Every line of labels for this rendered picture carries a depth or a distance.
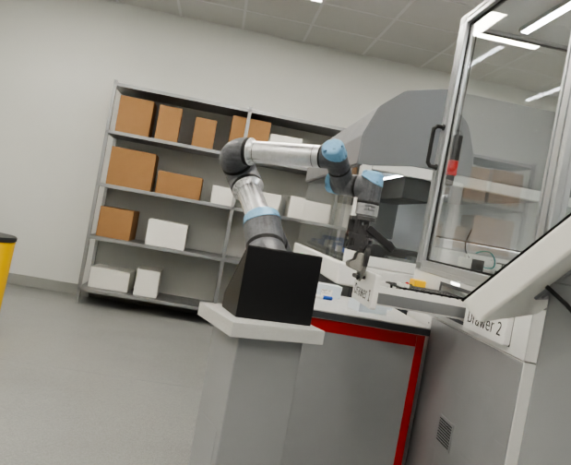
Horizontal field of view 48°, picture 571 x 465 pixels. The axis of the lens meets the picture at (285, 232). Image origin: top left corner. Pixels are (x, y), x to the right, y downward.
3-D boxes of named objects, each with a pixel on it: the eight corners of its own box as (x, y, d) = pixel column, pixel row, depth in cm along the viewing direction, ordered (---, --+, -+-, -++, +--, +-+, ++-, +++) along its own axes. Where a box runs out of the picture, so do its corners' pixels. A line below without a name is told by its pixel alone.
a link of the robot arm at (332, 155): (218, 125, 227) (349, 133, 206) (228, 149, 235) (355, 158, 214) (205, 149, 220) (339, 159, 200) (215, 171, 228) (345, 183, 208)
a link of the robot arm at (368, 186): (364, 172, 219) (388, 174, 216) (359, 203, 220) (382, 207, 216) (357, 168, 212) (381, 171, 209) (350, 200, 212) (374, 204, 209)
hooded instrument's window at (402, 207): (341, 261, 297) (359, 165, 296) (296, 242, 474) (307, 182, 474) (571, 302, 309) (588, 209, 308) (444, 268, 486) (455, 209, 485)
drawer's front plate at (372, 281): (370, 309, 200) (375, 275, 200) (350, 297, 229) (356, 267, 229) (374, 310, 201) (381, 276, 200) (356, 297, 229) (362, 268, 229)
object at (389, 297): (374, 304, 202) (378, 286, 202) (358, 294, 228) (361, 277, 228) (494, 325, 206) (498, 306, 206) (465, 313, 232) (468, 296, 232)
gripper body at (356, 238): (342, 249, 218) (349, 214, 217) (366, 253, 218) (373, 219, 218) (346, 250, 210) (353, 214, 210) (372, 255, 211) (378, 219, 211)
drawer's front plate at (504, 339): (503, 345, 172) (510, 305, 172) (462, 326, 201) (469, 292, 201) (508, 346, 172) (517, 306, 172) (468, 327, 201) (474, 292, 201)
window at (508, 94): (529, 284, 171) (595, -70, 170) (426, 259, 257) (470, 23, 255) (530, 285, 171) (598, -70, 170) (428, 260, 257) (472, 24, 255)
